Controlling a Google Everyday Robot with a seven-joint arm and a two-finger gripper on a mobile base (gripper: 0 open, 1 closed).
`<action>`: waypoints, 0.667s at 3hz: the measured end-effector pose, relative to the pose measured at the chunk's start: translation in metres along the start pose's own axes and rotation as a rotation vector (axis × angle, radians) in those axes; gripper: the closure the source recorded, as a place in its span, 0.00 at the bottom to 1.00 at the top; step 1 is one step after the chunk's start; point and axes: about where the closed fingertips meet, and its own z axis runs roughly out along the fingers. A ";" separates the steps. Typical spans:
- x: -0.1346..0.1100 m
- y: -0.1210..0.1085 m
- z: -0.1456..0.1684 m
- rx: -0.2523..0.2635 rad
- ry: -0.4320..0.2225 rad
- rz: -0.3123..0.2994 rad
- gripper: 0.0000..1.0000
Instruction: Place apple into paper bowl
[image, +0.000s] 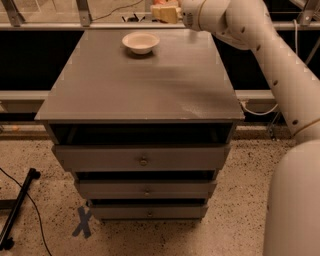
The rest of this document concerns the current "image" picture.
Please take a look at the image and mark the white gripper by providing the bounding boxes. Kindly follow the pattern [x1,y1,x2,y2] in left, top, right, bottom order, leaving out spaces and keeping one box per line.
[151,0,203,31]

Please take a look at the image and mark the red apple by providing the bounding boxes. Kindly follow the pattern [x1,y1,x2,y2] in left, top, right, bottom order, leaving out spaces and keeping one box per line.
[153,0,167,4]

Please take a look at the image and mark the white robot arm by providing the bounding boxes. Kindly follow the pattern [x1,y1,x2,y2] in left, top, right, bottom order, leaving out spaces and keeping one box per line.
[151,0,320,256]

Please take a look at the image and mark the white paper bowl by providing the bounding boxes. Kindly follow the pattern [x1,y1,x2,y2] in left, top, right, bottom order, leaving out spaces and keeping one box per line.
[122,32,160,55]

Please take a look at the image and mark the grey drawer cabinet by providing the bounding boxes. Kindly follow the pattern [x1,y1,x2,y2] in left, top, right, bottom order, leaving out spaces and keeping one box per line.
[36,29,244,208]

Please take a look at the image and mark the top grey drawer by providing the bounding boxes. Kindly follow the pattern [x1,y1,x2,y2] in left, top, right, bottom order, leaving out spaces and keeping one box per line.
[52,145,230,172]

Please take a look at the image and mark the grey drawer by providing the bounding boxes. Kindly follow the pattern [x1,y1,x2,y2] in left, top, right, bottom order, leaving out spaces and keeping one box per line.
[75,180,216,199]
[52,145,230,172]
[90,204,208,220]

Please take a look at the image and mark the middle grey drawer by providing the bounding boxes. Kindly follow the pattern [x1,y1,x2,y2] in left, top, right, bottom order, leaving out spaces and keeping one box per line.
[75,180,216,199]

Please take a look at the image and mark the bottom grey drawer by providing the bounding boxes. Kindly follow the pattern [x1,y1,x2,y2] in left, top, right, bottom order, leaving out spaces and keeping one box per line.
[90,204,208,220]

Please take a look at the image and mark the blue tape cross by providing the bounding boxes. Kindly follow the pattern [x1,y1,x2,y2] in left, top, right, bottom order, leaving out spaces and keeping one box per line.
[72,206,92,239]

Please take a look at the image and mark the black stand leg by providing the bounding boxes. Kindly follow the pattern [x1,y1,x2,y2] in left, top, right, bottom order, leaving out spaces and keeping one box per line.
[0,168,41,250]

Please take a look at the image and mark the black background cable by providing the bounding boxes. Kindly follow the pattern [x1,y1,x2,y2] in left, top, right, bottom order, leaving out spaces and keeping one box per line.
[91,0,145,22]

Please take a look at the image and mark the white cable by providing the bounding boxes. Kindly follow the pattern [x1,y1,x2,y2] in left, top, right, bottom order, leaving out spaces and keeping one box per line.
[239,19,299,117]

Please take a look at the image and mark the metal railing frame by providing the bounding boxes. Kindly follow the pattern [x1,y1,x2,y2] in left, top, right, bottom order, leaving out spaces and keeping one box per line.
[0,0,320,114]

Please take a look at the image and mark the black floor cable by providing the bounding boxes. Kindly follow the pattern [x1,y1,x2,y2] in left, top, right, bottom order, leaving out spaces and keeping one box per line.
[0,167,53,256]

